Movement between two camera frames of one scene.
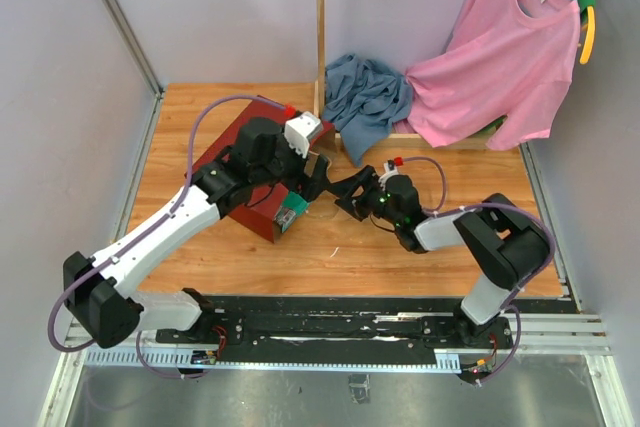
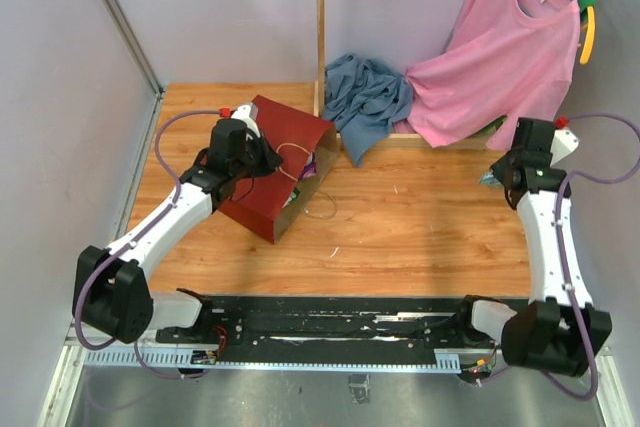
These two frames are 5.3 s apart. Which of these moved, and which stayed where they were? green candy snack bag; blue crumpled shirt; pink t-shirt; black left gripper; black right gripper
Moved: black left gripper; green candy snack bag; black right gripper
Stayed: blue crumpled shirt; pink t-shirt
